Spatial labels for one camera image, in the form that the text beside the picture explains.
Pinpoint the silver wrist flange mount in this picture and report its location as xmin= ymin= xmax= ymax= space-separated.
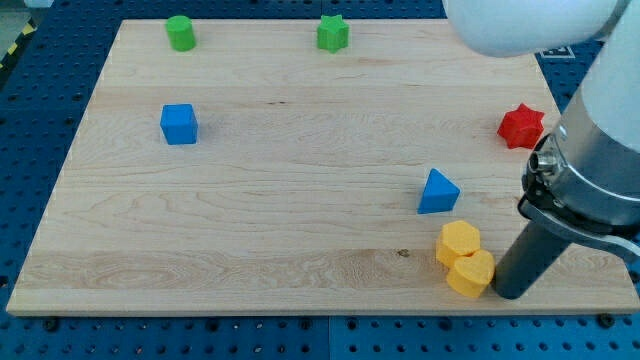
xmin=517 ymin=91 xmax=639 ymax=263

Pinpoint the red star block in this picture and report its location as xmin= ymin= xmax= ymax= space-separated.
xmin=497 ymin=103 xmax=545 ymax=149

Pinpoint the blue cube block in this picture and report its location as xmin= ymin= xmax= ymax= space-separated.
xmin=160 ymin=104 xmax=198 ymax=145

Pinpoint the yellow heart block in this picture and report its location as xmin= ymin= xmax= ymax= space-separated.
xmin=446 ymin=249 xmax=495 ymax=298

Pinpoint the green cylinder block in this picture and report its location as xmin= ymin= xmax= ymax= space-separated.
xmin=165 ymin=15 xmax=196 ymax=52

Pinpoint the black white fiducial marker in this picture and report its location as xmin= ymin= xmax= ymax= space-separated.
xmin=538 ymin=46 xmax=575 ymax=59

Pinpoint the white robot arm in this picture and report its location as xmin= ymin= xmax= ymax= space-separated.
xmin=443 ymin=0 xmax=639 ymax=299

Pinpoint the green star block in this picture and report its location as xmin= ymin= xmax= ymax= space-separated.
xmin=316 ymin=15 xmax=350 ymax=53

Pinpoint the blue triangle block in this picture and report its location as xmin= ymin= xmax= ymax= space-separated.
xmin=417 ymin=168 xmax=461 ymax=214

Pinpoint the yellow hexagon block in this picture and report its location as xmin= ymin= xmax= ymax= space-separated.
xmin=436 ymin=220 xmax=481 ymax=268

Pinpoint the wooden board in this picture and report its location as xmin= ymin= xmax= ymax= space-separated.
xmin=7 ymin=20 xmax=639 ymax=317

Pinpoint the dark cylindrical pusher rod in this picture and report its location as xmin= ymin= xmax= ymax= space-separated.
xmin=492 ymin=221 xmax=570 ymax=300

